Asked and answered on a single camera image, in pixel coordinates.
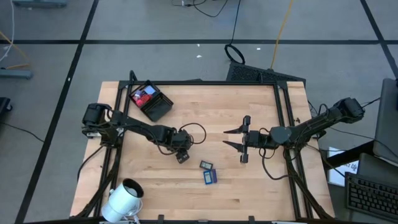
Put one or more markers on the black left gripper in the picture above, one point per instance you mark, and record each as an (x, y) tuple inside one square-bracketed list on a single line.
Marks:
[(178, 140)]

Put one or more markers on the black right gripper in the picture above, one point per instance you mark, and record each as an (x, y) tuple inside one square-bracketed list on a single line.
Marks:
[(256, 139)]

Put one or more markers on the black box with grey window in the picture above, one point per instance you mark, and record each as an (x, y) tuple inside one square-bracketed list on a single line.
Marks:
[(206, 165)]

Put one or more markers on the dark blue box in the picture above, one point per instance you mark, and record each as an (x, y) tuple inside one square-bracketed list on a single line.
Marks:
[(214, 176)]

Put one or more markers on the blue box with grey window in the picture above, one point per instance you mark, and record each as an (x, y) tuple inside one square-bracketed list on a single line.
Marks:
[(207, 178)]

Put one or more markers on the purple and white plug adapter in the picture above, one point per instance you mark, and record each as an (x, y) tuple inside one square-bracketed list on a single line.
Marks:
[(140, 92)]

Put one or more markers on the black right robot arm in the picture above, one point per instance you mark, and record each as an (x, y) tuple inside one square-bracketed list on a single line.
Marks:
[(314, 124)]

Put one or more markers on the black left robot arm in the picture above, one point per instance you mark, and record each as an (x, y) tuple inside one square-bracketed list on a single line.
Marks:
[(140, 126)]

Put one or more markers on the black mesh basket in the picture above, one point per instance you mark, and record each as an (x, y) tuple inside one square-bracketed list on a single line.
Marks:
[(158, 109)]

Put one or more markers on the black computer tower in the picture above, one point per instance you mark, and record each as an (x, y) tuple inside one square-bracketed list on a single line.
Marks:
[(264, 73)]

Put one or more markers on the white cylindrical lamp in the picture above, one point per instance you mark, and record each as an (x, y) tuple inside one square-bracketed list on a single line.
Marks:
[(122, 199)]

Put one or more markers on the white paper sheet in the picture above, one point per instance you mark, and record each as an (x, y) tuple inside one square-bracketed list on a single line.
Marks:
[(339, 174)]

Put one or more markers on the black keyboard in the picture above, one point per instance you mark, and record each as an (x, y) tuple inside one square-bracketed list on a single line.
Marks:
[(370, 196)]

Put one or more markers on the grey monitor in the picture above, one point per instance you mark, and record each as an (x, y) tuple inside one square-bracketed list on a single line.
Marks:
[(385, 118)]

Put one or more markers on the grey table foot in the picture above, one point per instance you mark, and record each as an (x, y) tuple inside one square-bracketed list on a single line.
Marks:
[(15, 73)]

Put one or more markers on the black table frame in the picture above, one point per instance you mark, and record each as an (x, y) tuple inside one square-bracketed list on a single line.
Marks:
[(280, 99)]

